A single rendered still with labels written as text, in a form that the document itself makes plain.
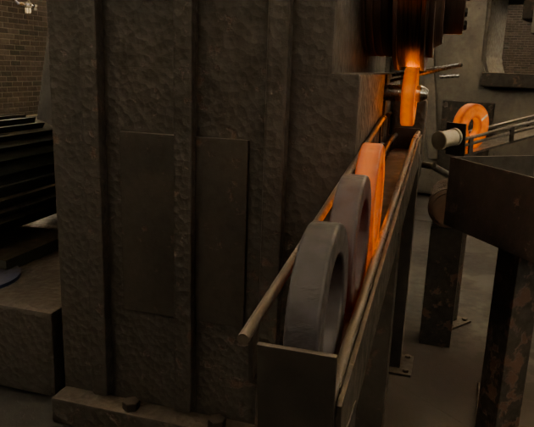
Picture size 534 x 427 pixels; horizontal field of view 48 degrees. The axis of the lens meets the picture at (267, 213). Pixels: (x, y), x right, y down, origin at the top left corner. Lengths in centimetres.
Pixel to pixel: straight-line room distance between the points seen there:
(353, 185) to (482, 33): 363
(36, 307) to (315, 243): 121
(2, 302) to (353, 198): 121
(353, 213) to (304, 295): 19
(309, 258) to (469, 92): 382
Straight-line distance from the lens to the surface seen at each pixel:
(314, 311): 55
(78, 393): 164
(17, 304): 173
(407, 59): 159
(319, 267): 56
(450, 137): 203
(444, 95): 438
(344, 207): 72
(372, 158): 91
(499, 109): 431
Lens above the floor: 88
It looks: 14 degrees down
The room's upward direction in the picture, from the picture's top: 2 degrees clockwise
